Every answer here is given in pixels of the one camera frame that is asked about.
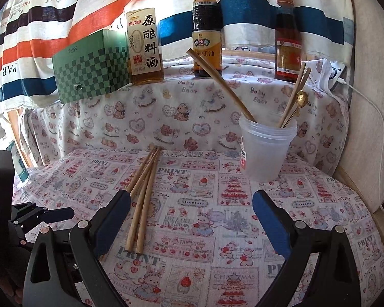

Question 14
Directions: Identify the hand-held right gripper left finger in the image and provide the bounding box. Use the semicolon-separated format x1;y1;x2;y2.
22;189;132;307

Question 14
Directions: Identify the dark oyster sauce bottle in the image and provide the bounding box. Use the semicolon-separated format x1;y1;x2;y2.
192;0;223;79

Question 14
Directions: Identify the beige wooden board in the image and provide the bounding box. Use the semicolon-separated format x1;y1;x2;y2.
334;0;384;212

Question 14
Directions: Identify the strawberry print tablecloth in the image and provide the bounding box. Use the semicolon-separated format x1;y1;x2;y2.
11;147;384;307

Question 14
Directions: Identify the wooden rail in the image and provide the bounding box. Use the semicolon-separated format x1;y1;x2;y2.
222;49;277;61

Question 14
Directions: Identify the gold metal spoon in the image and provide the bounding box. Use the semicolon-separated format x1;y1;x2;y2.
282;90;308;128

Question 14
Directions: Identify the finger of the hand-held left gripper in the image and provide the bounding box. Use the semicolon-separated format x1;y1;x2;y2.
8;201;75;231

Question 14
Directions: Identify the translucent plastic cup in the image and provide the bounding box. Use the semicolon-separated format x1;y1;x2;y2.
238;110;298;183

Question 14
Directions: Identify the green checkered box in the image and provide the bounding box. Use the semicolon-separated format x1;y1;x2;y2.
52;29;132;104

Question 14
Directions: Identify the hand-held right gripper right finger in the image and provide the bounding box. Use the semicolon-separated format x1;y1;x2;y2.
252;189;362;307

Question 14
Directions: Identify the striped curtain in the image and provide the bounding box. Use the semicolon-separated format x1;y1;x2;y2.
0;0;353;109

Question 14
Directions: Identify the white cable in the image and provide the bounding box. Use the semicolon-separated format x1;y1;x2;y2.
337;77;384;224

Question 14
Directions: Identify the red cap sauce bottle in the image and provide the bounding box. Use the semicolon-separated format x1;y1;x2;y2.
274;0;303;82

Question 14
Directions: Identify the cooking wine bottle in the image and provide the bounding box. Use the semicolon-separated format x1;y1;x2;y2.
125;0;165;86

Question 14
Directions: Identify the white electric device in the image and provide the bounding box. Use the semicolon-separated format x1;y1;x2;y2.
326;59;348;90

